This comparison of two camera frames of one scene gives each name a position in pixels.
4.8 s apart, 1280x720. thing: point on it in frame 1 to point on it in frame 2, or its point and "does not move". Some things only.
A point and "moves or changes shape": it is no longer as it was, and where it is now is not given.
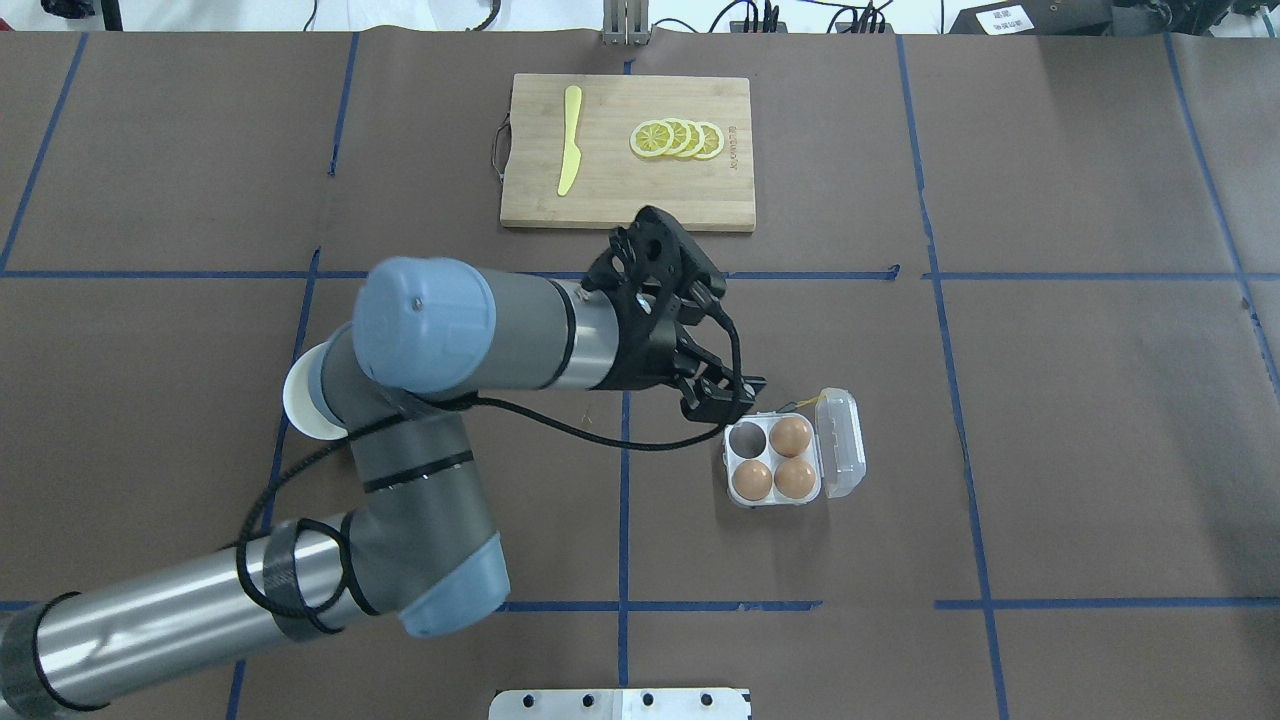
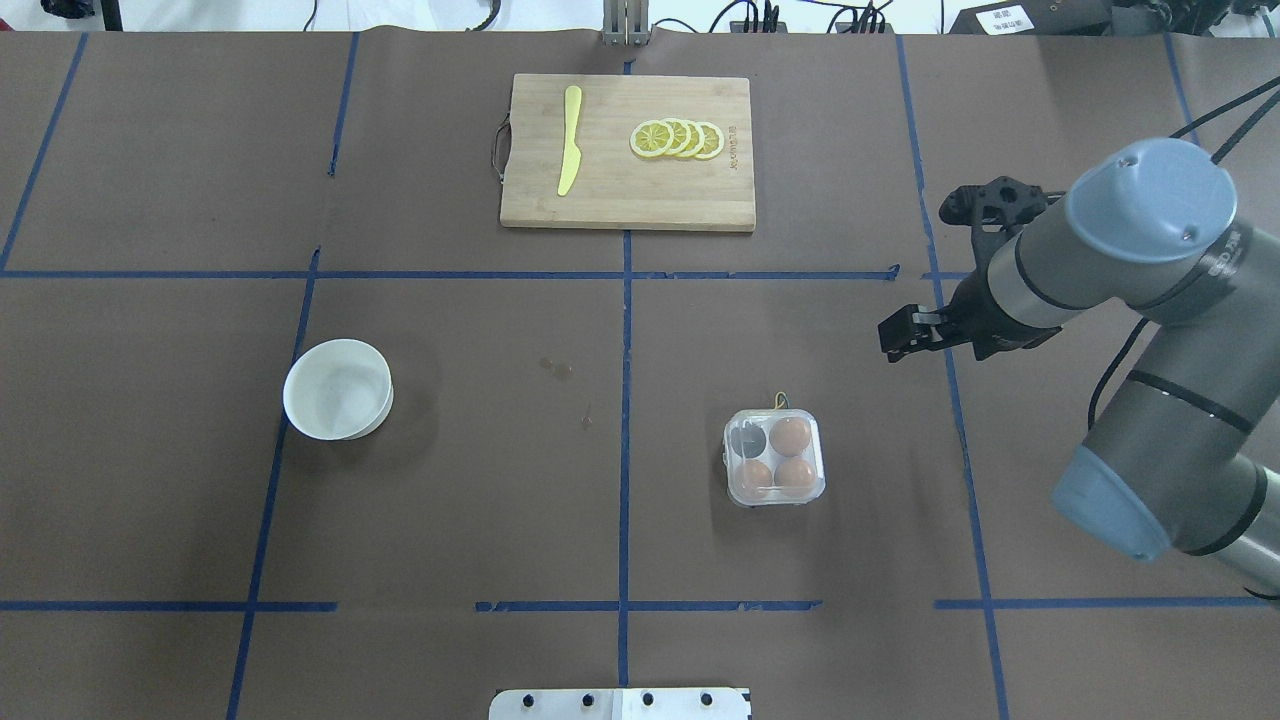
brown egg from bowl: (752, 480) does not move
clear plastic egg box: (788, 459) moves or changes shape
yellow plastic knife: (571, 156) does not move
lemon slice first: (713, 140) does not move
